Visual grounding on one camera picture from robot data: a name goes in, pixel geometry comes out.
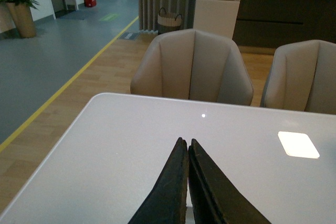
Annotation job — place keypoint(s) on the white tall cabinet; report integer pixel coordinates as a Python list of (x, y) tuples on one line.
[(216, 16)]

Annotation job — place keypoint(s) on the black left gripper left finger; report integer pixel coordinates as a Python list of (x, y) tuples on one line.
[(166, 202)]

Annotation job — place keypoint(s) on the green potted plant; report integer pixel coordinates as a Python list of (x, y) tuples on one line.
[(20, 11)]

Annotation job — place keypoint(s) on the woven laundry basket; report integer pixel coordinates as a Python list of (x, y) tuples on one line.
[(168, 22)]

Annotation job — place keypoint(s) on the beige chair left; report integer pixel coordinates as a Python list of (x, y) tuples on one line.
[(194, 65)]

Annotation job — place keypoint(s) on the dark kitchen counter cabinet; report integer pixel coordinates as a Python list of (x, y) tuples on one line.
[(273, 23)]

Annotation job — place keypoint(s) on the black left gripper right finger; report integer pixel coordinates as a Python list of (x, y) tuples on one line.
[(214, 197)]

